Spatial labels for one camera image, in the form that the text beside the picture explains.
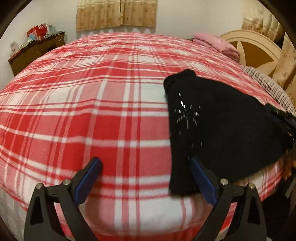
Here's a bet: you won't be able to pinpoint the dark wooden dresser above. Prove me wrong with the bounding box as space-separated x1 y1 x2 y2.
8 31 66 76

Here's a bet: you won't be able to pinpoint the striped pillow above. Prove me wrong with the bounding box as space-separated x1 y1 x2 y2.
240 65 295 116

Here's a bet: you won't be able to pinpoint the red plaid bed sheet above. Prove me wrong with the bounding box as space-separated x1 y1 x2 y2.
1 33 276 240

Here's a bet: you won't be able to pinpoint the red gift bag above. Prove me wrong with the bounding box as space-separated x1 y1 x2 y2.
27 23 48 41

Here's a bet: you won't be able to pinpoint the black pants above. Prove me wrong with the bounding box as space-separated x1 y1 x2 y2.
164 69 293 196

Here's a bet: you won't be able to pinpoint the pink folded blanket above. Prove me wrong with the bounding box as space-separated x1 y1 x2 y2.
193 33 240 62

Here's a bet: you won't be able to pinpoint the cream wooden headboard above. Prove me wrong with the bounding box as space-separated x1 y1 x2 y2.
220 30 281 77

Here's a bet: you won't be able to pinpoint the beige patterned curtain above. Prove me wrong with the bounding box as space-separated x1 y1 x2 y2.
76 0 157 32

